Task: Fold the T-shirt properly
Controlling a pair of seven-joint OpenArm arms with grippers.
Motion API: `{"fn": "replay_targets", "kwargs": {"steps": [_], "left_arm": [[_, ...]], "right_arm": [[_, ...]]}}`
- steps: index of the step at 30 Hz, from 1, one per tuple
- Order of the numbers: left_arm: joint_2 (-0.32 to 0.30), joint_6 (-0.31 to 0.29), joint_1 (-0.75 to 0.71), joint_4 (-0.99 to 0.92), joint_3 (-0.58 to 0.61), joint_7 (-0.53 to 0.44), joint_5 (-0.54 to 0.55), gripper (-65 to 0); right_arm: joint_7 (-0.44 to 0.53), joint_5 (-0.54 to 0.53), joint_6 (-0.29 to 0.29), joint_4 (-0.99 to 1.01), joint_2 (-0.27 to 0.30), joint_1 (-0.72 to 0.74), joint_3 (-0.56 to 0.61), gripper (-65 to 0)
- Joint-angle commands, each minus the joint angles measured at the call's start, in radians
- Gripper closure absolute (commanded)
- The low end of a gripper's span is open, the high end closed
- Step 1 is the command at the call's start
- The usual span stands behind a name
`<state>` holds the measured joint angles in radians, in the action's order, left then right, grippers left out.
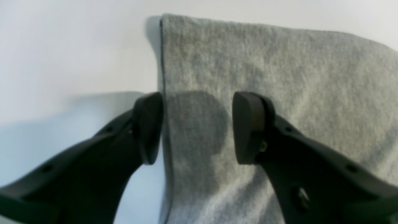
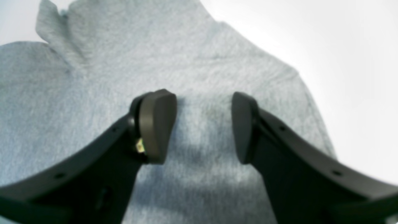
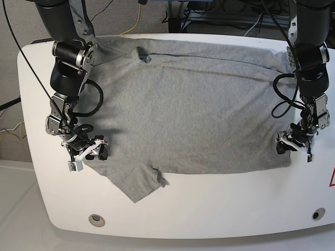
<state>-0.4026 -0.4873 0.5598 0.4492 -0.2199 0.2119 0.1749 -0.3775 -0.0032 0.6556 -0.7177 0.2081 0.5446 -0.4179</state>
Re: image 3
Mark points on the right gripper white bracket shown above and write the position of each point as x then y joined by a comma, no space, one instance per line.
80,150

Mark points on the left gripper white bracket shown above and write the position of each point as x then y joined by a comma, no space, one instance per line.
296,138

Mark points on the grey T-shirt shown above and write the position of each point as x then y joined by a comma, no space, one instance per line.
186,108

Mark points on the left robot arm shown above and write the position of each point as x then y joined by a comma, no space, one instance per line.
305,88

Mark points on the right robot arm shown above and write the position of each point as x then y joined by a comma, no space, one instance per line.
74,49

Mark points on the red triangle sticker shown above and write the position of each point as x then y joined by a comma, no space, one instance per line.
332,181

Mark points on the left table grommet hole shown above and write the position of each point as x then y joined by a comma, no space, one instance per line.
96,220

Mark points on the table grommet hole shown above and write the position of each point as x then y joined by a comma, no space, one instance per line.
318,214
96,220

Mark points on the right table grommet hole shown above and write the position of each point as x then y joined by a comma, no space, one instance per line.
318,214

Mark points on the black bar behind table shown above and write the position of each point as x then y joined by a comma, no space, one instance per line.
42,40

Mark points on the black table leg stand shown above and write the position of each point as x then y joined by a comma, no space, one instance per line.
175,15

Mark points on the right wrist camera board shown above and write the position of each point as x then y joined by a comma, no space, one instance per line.
75,166

